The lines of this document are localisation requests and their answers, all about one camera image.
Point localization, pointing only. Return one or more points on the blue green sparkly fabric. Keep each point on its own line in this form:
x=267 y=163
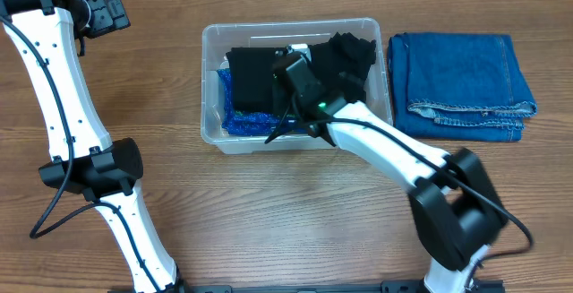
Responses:
x=241 y=123

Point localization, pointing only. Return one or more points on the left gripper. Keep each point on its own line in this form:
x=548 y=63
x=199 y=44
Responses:
x=103 y=20

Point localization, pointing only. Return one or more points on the clear plastic storage bin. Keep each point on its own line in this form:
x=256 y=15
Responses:
x=217 y=39

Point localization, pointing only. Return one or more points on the black cloth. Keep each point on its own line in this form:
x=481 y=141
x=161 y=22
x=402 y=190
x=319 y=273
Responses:
x=343 y=63
x=252 y=79

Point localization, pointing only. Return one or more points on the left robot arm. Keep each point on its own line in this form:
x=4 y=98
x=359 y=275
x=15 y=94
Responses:
x=50 y=36

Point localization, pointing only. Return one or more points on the blue denim jeans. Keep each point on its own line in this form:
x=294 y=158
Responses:
x=458 y=86

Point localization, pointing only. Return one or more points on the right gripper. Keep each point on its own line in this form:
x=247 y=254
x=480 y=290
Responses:
x=277 y=104

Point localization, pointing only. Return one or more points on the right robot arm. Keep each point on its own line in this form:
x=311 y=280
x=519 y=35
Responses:
x=457 y=213

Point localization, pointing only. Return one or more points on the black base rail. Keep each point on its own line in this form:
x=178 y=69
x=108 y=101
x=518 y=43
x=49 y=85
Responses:
x=313 y=289

